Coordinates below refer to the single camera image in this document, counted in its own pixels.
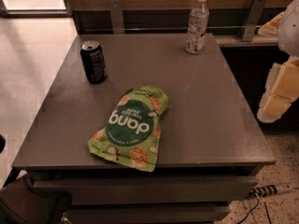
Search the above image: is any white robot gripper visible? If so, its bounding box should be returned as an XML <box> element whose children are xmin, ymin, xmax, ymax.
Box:
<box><xmin>257</xmin><ymin>12</ymin><xmax>299</xmax><ymax>123</ymax></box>

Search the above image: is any clear plastic water bottle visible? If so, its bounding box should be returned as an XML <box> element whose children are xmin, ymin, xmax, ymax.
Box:
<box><xmin>185</xmin><ymin>0</ymin><xmax>209</xmax><ymax>54</ymax></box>

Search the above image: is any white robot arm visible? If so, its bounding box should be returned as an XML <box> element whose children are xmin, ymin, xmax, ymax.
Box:
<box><xmin>257</xmin><ymin>0</ymin><xmax>299</xmax><ymax>123</ymax></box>

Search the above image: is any green rice chip bag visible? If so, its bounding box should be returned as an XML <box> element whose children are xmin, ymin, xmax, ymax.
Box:
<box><xmin>88</xmin><ymin>86</ymin><xmax>168</xmax><ymax>172</ymax></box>

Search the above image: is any striped power strip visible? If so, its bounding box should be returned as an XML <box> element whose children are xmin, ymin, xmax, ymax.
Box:
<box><xmin>248</xmin><ymin>182</ymin><xmax>295</xmax><ymax>199</ymax></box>

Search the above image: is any dark soda can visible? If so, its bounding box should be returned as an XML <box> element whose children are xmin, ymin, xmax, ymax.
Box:
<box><xmin>80</xmin><ymin>40</ymin><xmax>107</xmax><ymax>84</ymax></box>

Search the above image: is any grey table drawer front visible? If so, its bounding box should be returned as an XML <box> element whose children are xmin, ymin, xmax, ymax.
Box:
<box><xmin>35</xmin><ymin>176</ymin><xmax>257</xmax><ymax>205</ymax></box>

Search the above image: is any lower grey drawer front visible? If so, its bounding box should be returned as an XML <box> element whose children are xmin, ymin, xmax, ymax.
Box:
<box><xmin>66</xmin><ymin>206</ymin><xmax>230</xmax><ymax>224</ymax></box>

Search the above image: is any dark brown chair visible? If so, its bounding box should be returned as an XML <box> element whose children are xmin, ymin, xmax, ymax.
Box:
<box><xmin>0</xmin><ymin>175</ymin><xmax>72</xmax><ymax>224</ymax></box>

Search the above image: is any right metal wall bracket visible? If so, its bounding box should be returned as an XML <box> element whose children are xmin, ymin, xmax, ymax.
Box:
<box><xmin>240</xmin><ymin>0</ymin><xmax>267</xmax><ymax>42</ymax></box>

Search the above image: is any metal wall bracket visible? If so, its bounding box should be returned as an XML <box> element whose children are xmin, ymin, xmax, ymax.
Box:
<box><xmin>108</xmin><ymin>0</ymin><xmax>125</xmax><ymax>34</ymax></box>
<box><xmin>240</xmin><ymin>0</ymin><xmax>267</xmax><ymax>42</ymax></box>

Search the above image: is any black floor cable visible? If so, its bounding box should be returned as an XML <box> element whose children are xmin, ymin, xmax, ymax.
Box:
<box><xmin>235</xmin><ymin>192</ymin><xmax>273</xmax><ymax>224</ymax></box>

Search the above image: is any left metal wall bracket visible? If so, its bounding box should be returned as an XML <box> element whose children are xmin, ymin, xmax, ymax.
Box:
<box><xmin>108</xmin><ymin>0</ymin><xmax>125</xmax><ymax>34</ymax></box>

